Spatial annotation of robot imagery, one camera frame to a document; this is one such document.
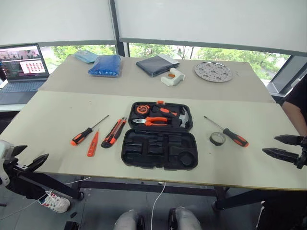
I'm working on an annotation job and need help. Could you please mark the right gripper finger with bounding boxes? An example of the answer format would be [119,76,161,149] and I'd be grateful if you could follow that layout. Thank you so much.
[261,147,300,165]
[273,134,305,145]

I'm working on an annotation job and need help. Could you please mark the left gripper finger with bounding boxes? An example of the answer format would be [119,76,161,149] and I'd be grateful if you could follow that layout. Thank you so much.
[26,154,49,172]
[11,145,28,157]

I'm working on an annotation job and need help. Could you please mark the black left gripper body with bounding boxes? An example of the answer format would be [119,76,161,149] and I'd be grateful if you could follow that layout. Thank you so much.
[8,153,35,173]

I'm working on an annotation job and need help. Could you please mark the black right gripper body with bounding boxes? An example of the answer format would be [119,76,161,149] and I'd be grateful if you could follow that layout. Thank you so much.
[296,135,307,170]

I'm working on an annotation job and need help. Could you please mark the orange black screwdriver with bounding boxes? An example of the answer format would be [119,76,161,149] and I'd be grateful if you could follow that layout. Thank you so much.
[70,115,110,146]
[203,115,249,148]

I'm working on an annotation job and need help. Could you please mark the orange voltage tester pen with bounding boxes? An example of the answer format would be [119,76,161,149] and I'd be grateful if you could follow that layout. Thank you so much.
[86,128,100,158]

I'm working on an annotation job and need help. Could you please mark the black electrical tape roll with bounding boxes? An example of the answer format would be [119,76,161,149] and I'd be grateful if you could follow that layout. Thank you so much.
[209,131,227,146]

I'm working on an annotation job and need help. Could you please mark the orange black utility knife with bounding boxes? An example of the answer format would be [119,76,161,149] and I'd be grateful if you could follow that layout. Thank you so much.
[100,117,127,149]

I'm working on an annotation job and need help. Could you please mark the black plastic tool case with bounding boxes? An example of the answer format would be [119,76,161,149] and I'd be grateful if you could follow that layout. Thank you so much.
[121,100,199,171]

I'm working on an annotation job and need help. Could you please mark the white red blue sneaker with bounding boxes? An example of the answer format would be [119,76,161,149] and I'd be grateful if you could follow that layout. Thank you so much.
[38,190,71,214]

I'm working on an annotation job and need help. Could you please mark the person in black shirt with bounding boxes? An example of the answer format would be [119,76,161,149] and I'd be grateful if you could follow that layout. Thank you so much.
[282,73,307,137]

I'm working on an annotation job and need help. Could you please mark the black trouser leg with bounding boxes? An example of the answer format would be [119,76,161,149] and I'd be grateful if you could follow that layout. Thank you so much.
[256,200,307,230]

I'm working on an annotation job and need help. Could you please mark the grey open laptop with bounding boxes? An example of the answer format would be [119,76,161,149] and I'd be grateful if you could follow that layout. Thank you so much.
[0,43,50,106]

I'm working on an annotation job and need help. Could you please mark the grey window sash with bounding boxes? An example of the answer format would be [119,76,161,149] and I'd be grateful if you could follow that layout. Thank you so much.
[268,54,307,97]

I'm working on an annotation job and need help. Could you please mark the black object on floor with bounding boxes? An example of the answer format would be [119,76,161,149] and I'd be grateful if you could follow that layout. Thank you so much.
[64,220,80,230]

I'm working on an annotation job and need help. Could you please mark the round perforated metal plate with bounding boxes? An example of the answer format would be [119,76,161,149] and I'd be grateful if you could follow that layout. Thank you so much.
[193,61,234,83]

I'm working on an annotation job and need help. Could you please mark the silver claw hammer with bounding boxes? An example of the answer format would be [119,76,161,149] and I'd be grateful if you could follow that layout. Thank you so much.
[173,107,191,129]

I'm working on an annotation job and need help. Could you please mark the grey rounded leg shell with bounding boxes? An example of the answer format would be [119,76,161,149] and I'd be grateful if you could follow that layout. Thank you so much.
[167,206,202,230]
[113,209,145,230]

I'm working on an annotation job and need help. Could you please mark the light blue plastic bag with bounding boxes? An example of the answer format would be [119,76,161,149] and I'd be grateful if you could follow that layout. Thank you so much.
[71,49,99,64]

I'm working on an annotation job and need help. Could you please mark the orange black tape measure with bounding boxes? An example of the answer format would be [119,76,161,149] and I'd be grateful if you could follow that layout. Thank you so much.
[135,104,150,115]

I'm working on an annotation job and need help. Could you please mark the dark blue plastic packet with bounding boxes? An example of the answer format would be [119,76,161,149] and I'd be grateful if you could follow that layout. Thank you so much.
[88,54,122,78]

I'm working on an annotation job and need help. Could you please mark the white roller blind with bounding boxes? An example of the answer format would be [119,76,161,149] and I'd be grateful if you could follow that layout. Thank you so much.
[0,0,118,46]
[114,0,307,57]

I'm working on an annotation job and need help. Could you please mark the dark grey folded cloth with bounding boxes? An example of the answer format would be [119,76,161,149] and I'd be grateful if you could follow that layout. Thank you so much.
[136,54,180,77]

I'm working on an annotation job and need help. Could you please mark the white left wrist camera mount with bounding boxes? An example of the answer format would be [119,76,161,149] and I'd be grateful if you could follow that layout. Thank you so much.
[0,139,12,187]

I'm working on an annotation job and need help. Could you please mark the thin white cable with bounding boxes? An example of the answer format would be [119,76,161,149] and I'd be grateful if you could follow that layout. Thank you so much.
[0,176,92,221]

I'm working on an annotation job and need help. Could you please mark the black metal table frame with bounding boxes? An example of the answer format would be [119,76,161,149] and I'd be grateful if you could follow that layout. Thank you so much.
[14,167,264,212]

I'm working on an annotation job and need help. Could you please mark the orange handled pliers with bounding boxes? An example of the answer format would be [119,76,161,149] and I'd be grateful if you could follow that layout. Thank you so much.
[132,116,169,127]

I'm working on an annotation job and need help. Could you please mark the orange black handle tool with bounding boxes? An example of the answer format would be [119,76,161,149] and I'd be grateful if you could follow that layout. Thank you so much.
[153,106,178,118]

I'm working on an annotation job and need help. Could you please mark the white plastic bracket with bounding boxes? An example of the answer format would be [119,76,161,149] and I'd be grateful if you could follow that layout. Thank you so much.
[161,68,186,87]

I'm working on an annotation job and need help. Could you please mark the dark grey window post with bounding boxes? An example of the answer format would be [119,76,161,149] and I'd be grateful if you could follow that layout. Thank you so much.
[109,0,130,58]

